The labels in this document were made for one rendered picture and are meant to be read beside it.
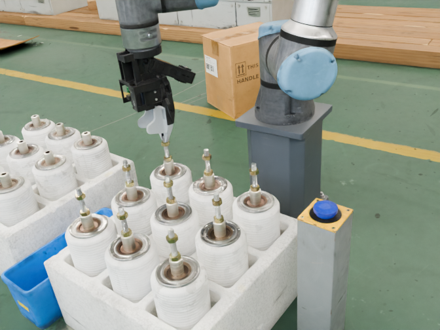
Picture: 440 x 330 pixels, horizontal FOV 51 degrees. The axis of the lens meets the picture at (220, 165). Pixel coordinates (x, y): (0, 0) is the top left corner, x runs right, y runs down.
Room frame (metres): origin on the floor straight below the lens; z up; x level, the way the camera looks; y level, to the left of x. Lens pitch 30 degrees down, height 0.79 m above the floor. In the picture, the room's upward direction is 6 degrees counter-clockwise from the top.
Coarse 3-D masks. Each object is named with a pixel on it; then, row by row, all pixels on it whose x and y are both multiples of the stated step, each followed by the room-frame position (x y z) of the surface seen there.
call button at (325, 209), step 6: (318, 204) 0.63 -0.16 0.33; (324, 204) 0.63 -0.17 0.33; (330, 204) 0.62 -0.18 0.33; (336, 204) 0.62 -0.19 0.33; (318, 210) 0.61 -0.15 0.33; (324, 210) 0.61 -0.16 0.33; (330, 210) 0.61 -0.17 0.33; (336, 210) 0.61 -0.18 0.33; (318, 216) 0.61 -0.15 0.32; (324, 216) 0.60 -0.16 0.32; (330, 216) 0.60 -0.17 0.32
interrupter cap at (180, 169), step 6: (174, 162) 0.95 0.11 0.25; (156, 168) 0.93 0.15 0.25; (162, 168) 0.93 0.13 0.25; (174, 168) 0.93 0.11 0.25; (180, 168) 0.92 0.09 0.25; (156, 174) 0.91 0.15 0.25; (162, 174) 0.91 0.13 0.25; (168, 174) 0.91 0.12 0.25; (174, 174) 0.90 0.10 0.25; (180, 174) 0.90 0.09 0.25; (162, 180) 0.88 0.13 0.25
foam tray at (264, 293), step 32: (288, 224) 0.77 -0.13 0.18; (64, 256) 0.74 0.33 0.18; (160, 256) 0.71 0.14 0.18; (192, 256) 0.70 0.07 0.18; (256, 256) 0.69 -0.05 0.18; (288, 256) 0.71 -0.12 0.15; (64, 288) 0.69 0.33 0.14; (96, 288) 0.64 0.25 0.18; (224, 288) 0.61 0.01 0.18; (256, 288) 0.62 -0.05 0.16; (288, 288) 0.71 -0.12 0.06; (64, 320) 0.73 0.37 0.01; (96, 320) 0.64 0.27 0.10; (128, 320) 0.56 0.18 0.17; (160, 320) 0.55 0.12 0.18; (224, 320) 0.55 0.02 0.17; (256, 320) 0.62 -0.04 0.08
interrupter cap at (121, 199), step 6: (138, 186) 0.86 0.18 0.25; (120, 192) 0.84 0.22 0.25; (138, 192) 0.84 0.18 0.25; (144, 192) 0.83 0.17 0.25; (120, 198) 0.82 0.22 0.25; (126, 198) 0.82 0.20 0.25; (138, 198) 0.82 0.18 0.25; (144, 198) 0.81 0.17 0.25; (120, 204) 0.80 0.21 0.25; (126, 204) 0.80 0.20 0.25; (132, 204) 0.79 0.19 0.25; (138, 204) 0.79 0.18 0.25
